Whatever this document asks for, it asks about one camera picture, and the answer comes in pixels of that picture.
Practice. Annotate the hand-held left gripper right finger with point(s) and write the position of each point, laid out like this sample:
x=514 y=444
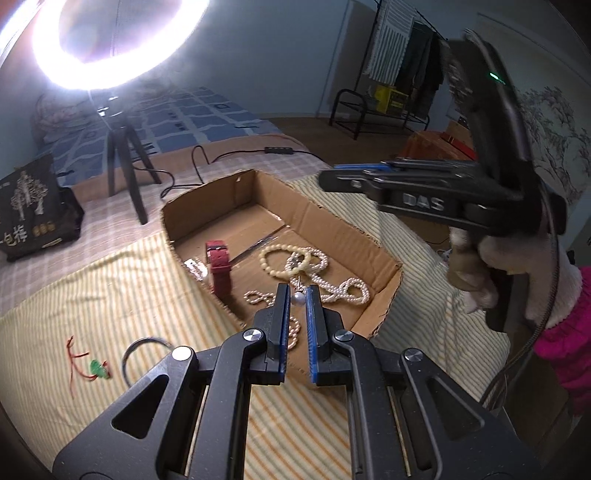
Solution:
x=313 y=323

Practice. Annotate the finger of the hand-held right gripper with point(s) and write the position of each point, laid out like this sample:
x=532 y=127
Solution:
x=415 y=165
x=346 y=182

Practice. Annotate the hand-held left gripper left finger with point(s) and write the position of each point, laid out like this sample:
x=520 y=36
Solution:
x=284 y=314

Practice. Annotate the pearl earring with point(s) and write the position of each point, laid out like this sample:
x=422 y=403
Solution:
x=298 y=299

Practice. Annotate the person's right forearm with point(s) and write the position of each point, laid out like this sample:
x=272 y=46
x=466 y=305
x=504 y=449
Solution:
x=572 y=341

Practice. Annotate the person's right hand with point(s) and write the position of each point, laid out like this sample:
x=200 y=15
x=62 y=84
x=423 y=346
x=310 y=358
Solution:
x=512 y=258

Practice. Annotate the orange cardboard box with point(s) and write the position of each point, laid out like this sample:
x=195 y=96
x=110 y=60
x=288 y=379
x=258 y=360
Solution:
x=429 y=145

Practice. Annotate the yellow box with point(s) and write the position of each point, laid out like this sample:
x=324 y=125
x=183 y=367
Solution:
x=390 y=99

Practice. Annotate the black low metal rack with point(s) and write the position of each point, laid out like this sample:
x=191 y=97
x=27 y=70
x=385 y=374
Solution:
x=346 y=99

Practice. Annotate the dark hanging clothes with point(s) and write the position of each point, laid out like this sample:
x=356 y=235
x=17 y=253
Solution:
x=422 y=60

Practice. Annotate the striped hanging towel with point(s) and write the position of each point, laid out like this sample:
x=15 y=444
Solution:
x=390 y=41

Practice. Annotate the black clothes rack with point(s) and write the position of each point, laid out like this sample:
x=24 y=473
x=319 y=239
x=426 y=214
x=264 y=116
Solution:
x=364 y=46

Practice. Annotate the yellow striped bed sheet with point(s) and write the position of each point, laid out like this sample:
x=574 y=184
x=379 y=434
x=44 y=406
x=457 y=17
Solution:
x=138 y=300

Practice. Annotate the black bangle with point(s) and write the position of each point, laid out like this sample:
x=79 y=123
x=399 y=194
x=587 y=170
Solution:
x=125 y=362

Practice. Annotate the blue patterned bed sheet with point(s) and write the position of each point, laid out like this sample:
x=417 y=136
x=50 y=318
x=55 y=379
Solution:
x=194 y=110

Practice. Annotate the black tripod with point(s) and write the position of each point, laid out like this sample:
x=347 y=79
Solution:
x=127 y=175

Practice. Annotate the beige checked bed sheet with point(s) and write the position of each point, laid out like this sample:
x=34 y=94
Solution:
x=92 y=221

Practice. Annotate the black printed snack bag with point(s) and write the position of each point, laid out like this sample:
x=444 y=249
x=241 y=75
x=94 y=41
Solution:
x=32 y=207

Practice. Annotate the folded floral quilt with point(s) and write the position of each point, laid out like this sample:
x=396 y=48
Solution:
x=44 y=115

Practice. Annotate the tree print wall hanging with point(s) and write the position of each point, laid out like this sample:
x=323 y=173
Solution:
x=554 y=129

